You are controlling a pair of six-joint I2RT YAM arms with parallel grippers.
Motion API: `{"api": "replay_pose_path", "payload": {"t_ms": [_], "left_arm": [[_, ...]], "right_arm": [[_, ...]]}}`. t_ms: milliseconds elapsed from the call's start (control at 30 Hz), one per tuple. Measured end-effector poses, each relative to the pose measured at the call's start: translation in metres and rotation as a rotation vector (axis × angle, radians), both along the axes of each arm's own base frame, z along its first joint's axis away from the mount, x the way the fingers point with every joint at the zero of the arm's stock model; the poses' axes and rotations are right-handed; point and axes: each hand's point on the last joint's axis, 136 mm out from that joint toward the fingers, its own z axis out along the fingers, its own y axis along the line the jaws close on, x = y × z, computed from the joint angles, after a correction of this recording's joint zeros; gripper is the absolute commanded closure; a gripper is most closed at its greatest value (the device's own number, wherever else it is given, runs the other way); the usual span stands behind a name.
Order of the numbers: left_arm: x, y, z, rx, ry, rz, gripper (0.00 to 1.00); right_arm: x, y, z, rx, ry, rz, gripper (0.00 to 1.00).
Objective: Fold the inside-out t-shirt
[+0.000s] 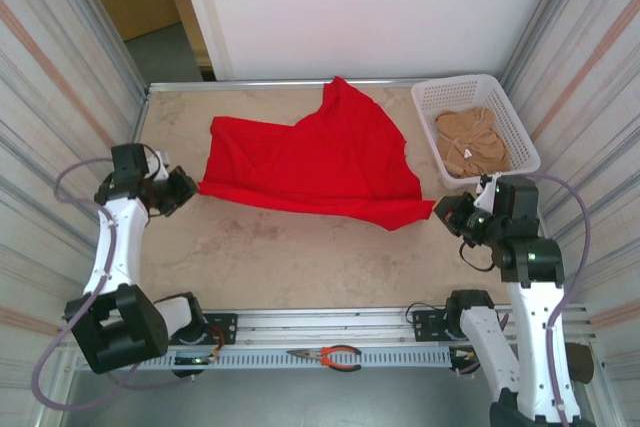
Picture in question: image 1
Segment white perforated plastic basket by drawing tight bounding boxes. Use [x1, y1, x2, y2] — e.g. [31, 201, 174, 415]
[410, 74, 542, 187]

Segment red t-shirt with bear print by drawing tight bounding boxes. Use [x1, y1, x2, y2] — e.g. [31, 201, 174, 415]
[198, 75, 437, 232]

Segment small control circuit board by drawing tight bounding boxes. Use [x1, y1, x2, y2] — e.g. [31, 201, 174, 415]
[173, 352, 217, 368]
[449, 346, 479, 366]

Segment wide aluminium mounting rail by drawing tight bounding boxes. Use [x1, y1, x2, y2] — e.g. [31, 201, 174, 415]
[52, 302, 599, 351]

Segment orange-handled pliers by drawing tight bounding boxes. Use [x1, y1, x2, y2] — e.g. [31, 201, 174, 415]
[286, 344, 363, 373]

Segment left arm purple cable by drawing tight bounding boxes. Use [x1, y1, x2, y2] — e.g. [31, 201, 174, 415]
[32, 156, 194, 413]

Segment tan crumpled garment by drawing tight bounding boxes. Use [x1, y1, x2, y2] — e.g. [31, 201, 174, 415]
[433, 105, 512, 181]

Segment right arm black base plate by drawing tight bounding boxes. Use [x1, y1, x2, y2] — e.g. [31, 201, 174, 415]
[410, 307, 503, 343]

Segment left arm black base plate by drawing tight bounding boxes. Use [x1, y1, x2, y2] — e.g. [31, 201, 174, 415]
[148, 313, 239, 347]

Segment thin aluminium table edge rail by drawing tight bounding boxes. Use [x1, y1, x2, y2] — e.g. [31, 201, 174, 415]
[147, 78, 504, 94]

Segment grey slotted cable duct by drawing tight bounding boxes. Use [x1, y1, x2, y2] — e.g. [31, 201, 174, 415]
[74, 346, 454, 369]

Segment dark brown cloth bag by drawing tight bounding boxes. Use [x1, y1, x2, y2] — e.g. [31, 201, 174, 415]
[564, 341, 595, 386]

